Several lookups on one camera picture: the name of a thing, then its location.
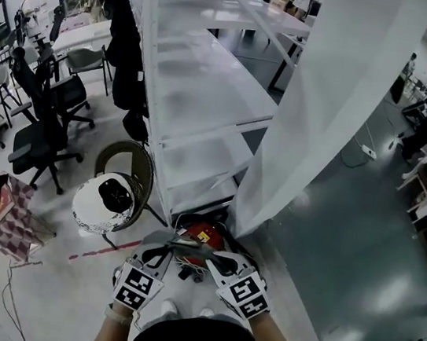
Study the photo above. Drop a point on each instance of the black cap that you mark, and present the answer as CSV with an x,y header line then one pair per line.
x,y
116,195

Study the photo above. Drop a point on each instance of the light wrist band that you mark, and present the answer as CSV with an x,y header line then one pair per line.
x,y
118,315

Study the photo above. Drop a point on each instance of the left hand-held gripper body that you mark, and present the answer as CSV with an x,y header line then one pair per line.
x,y
138,285

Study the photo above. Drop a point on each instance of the white speckled round cushion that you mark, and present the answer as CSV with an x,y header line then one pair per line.
x,y
88,210

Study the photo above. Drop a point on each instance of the person's white shoe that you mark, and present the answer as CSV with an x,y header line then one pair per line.
x,y
170,307
207,312

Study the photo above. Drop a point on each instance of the black hanging jacket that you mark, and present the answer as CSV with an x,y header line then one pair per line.
x,y
127,65

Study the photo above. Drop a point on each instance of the white metal shelf rack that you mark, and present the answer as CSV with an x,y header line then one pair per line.
x,y
210,86

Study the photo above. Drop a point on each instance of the red vacuum cleaner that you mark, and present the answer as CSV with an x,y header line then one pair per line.
x,y
203,236

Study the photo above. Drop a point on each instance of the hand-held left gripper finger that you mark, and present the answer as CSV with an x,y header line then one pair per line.
x,y
157,237

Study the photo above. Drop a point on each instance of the person's left forearm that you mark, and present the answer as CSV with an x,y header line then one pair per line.
x,y
109,335

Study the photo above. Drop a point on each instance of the grey-green plastic chair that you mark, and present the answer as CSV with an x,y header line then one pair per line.
x,y
86,61

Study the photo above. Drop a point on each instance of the white chair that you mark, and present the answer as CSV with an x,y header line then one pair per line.
x,y
4,91

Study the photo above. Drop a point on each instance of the checkered pink box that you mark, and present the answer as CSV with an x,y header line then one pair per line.
x,y
18,224

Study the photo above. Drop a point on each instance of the person's white left shoe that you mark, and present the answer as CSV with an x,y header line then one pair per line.
x,y
170,307

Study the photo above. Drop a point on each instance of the brown wicker chair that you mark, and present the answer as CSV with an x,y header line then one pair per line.
x,y
142,167

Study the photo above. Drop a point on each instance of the cardboard box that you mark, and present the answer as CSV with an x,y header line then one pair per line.
x,y
280,0

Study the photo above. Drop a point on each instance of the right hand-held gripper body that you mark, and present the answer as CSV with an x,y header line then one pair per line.
x,y
248,295

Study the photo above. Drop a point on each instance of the white power strip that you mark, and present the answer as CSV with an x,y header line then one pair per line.
x,y
369,151

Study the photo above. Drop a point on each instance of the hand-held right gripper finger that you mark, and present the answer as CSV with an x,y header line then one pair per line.
x,y
219,266

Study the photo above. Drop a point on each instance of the red book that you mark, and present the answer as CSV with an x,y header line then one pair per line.
x,y
3,210

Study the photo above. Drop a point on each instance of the person's white right shoe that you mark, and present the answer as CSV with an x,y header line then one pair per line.
x,y
207,312

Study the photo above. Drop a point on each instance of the long white table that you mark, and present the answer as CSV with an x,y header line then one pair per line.
x,y
83,33

